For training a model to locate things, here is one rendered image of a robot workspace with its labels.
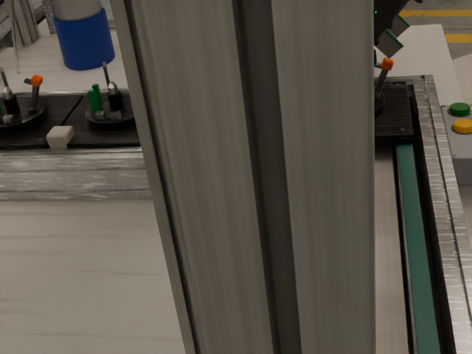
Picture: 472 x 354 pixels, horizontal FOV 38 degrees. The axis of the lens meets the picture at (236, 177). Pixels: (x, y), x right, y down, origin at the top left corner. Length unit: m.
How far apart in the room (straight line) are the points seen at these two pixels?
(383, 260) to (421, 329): 0.18
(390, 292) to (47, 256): 0.64
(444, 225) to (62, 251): 0.69
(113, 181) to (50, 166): 0.13
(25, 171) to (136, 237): 0.30
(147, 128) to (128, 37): 0.08
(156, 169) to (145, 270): 0.63
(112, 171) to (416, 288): 0.67
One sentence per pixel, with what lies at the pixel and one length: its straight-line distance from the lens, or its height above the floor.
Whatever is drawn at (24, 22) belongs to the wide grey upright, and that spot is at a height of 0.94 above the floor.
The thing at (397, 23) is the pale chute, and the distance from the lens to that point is 1.71.
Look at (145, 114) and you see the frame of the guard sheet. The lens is 0.58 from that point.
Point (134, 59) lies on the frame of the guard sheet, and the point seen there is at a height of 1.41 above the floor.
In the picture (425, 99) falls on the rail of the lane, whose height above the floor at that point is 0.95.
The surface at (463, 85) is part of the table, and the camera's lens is 1.78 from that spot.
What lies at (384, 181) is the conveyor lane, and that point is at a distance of 1.28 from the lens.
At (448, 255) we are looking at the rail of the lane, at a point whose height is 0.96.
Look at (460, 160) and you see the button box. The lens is 1.28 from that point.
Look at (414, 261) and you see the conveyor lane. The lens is 1.05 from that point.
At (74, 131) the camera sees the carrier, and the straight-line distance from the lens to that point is 1.50.
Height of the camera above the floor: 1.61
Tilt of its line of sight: 32 degrees down
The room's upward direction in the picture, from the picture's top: 8 degrees counter-clockwise
